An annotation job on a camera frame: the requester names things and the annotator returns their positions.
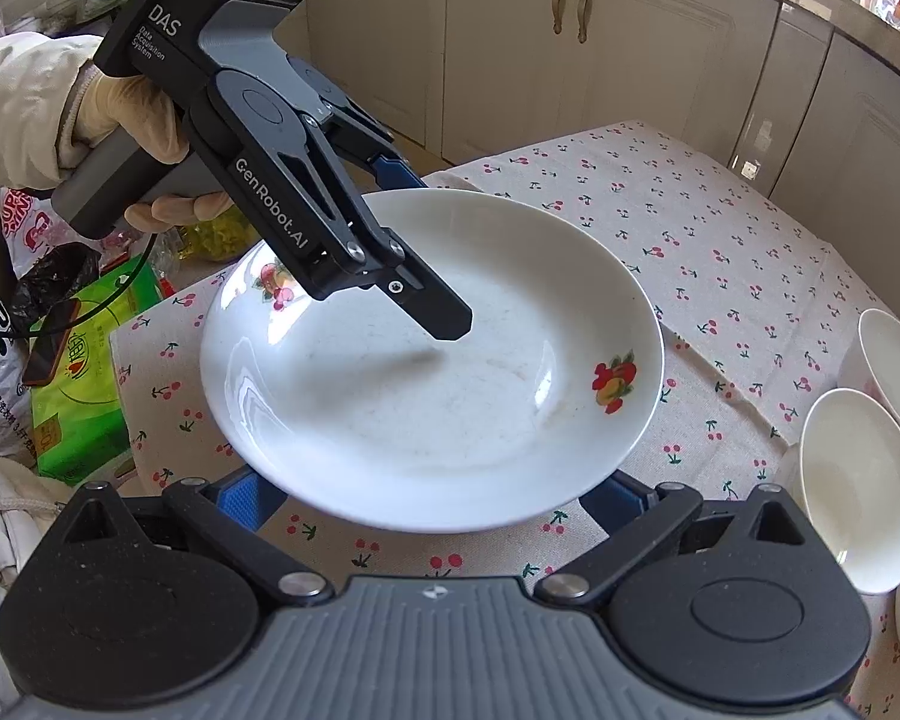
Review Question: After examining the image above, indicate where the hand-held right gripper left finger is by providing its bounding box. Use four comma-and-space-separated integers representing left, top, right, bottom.
64, 467, 338, 607

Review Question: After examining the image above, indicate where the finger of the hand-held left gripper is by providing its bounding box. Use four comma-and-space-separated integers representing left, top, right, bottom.
285, 52, 427, 194
225, 116, 472, 341

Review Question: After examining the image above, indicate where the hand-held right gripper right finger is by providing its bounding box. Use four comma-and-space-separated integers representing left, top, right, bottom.
534, 471, 820, 607

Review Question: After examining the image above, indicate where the white fruit print plate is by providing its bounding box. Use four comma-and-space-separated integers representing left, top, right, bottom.
199, 190, 665, 535

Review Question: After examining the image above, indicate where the white floral bowl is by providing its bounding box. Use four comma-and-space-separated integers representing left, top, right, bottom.
840, 307, 900, 445
801, 388, 900, 595

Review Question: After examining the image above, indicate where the person's left forearm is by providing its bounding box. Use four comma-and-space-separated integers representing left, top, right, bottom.
0, 34, 104, 197

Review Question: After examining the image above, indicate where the person's left hand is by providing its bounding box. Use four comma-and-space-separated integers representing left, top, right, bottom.
60, 66, 235, 233

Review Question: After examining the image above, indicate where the yellow plastic bag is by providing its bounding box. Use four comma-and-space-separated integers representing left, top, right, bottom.
171, 204, 262, 265

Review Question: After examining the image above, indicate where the green tissue package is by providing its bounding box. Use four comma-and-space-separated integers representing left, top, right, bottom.
28, 253, 164, 482

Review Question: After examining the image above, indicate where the person's white jacket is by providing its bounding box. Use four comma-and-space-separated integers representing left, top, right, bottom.
0, 454, 72, 720

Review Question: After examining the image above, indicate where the dark smartphone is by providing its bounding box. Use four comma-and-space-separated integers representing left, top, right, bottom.
21, 298, 80, 389

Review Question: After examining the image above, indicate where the red and white plastic bag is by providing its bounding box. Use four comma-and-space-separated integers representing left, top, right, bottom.
0, 187, 83, 278

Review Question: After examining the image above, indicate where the black plastic bag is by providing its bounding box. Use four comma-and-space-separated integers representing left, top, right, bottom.
11, 242, 104, 331

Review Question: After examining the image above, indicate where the cherry print tablecloth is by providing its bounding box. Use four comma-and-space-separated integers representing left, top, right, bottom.
109, 118, 900, 720

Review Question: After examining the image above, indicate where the white kitchen cabinet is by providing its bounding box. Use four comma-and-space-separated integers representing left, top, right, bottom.
300, 0, 900, 241

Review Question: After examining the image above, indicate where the beige kitchen countertop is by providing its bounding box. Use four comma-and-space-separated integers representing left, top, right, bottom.
750, 0, 900, 91

